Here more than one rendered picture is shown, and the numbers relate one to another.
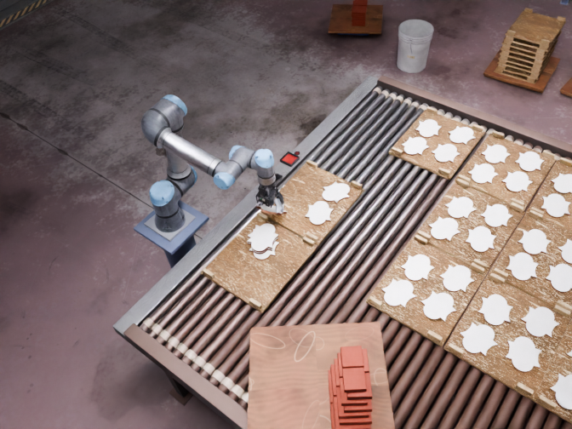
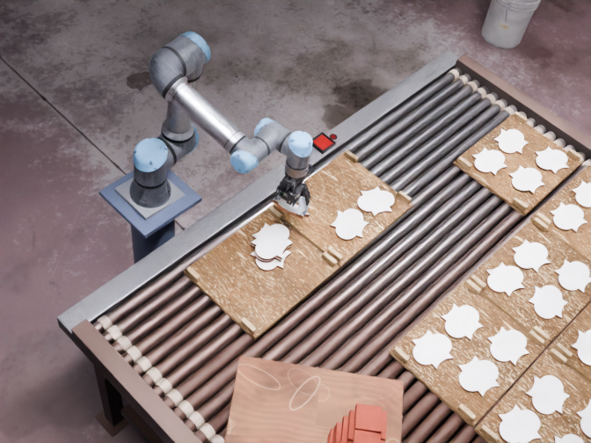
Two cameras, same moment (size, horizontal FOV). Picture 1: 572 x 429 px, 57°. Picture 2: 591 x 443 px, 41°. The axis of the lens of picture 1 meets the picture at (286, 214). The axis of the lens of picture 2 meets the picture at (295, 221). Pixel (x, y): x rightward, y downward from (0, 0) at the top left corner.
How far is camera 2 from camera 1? 0.38 m
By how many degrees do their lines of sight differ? 4
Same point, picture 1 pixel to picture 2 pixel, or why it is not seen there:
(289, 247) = (303, 261)
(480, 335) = (522, 423)
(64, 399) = not seen: outside the picture
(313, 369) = (310, 424)
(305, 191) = (335, 191)
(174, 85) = not seen: outside the picture
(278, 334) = (274, 372)
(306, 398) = not seen: outside the picture
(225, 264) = (215, 266)
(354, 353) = (372, 415)
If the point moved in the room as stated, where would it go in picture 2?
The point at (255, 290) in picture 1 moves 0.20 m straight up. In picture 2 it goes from (251, 308) to (254, 276)
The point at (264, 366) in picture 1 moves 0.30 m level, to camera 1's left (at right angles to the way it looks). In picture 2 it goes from (250, 408) to (146, 397)
